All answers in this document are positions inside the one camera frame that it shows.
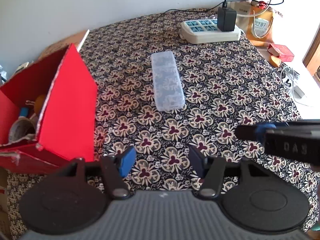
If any brown wooden gourd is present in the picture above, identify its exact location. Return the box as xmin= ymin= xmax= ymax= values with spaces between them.
xmin=34 ymin=94 xmax=48 ymax=114

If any black power cord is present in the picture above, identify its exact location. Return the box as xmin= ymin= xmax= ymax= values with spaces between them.
xmin=160 ymin=7 xmax=223 ymax=18

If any small red box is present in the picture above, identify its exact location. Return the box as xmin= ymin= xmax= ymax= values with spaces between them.
xmin=268 ymin=43 xmax=295 ymax=62

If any white charger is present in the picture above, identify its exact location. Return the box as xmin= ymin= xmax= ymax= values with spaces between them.
xmin=294 ymin=85 xmax=306 ymax=98

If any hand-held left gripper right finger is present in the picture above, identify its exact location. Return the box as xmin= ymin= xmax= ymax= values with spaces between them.
xmin=189 ymin=145 xmax=264 ymax=199

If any red cardboard box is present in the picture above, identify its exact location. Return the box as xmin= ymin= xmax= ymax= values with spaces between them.
xmin=0 ymin=43 xmax=98 ymax=174

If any wooden door frame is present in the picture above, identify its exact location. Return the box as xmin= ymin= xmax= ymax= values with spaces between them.
xmin=302 ymin=27 xmax=320 ymax=76

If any grey tape roll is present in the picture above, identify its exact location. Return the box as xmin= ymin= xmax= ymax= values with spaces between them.
xmin=9 ymin=119 xmax=36 ymax=143

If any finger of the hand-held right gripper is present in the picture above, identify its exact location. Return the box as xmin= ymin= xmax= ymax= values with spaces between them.
xmin=235 ymin=120 xmax=320 ymax=141

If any brown carton with red mark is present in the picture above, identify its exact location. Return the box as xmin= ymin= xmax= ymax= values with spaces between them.
xmin=0 ymin=167 xmax=12 ymax=240

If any beige paper bag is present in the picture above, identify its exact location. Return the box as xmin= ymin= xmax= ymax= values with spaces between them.
xmin=230 ymin=1 xmax=254 ymax=29

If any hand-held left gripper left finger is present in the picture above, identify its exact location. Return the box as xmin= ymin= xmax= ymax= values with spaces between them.
xmin=51 ymin=146 xmax=137 ymax=200

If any white tube with blue cap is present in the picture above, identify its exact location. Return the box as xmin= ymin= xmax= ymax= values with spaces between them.
xmin=19 ymin=107 xmax=38 ymax=120

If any clear plastic case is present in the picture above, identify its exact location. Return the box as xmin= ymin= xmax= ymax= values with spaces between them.
xmin=151 ymin=51 xmax=186 ymax=112

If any white plastic object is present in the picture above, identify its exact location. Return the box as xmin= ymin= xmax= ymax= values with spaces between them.
xmin=16 ymin=62 xmax=32 ymax=72

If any white power strip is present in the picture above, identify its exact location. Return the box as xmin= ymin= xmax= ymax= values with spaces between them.
xmin=181 ymin=19 xmax=241 ymax=44

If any brown cardboard box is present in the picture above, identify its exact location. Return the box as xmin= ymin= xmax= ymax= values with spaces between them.
xmin=37 ymin=29 xmax=90 ymax=60

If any white cable bundle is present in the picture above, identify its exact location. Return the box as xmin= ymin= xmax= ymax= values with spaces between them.
xmin=280 ymin=64 xmax=308 ymax=105

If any orange paper bag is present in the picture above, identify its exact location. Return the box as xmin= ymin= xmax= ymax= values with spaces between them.
xmin=246 ymin=2 xmax=283 ymax=47

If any floral patterned tablecloth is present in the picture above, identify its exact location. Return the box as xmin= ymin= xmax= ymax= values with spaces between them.
xmin=6 ymin=8 xmax=317 ymax=233

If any black power adapter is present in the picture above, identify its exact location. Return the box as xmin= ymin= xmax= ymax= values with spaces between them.
xmin=217 ymin=1 xmax=237 ymax=32

